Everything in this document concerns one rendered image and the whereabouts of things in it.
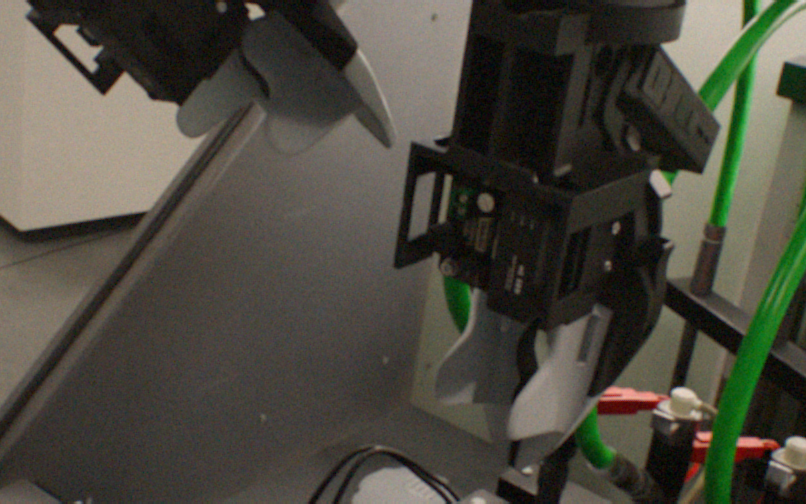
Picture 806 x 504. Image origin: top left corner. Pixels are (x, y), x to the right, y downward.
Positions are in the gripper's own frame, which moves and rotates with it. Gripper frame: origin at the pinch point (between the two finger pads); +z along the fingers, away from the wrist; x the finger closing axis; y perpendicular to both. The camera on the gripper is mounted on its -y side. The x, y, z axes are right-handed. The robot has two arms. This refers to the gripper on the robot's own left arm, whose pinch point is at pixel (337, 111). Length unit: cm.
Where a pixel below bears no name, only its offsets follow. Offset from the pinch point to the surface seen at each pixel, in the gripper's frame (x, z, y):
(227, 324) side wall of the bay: -37.2, 27.6, 3.0
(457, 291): 0.0, 13.4, 1.5
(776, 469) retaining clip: 9.8, 34.4, -2.6
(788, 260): 15.4, 17.1, -6.8
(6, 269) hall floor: -274, 121, -23
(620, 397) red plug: -4.5, 35.8, -4.7
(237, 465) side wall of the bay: -41, 40, 11
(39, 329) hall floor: -240, 121, -12
